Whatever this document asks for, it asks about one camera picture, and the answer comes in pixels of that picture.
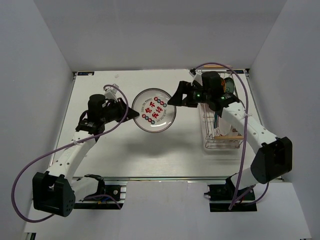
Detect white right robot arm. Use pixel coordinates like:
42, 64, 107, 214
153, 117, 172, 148
168, 70, 293, 204

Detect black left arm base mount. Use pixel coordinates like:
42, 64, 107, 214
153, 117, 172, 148
71, 175, 127, 210

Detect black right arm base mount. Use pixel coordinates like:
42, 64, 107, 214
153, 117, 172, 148
203, 184, 257, 213

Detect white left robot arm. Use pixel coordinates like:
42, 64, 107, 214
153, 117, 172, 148
32, 84, 139, 217

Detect white plate red characters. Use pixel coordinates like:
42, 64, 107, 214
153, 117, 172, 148
131, 88, 177, 133

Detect brown yellow patterned plate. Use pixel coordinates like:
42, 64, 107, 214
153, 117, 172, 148
220, 78, 226, 92

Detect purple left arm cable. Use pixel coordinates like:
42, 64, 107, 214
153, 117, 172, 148
11, 84, 130, 223

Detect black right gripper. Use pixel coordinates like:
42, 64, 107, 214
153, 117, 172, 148
167, 81, 211, 108

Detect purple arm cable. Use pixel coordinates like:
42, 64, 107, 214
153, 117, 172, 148
194, 61, 270, 210
11, 84, 130, 223

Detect metal wire dish rack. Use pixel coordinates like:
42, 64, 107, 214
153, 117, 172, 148
193, 69, 243, 151

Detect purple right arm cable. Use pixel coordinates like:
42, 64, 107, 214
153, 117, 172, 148
194, 61, 270, 210

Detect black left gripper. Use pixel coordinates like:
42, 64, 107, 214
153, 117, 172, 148
100, 97, 140, 124

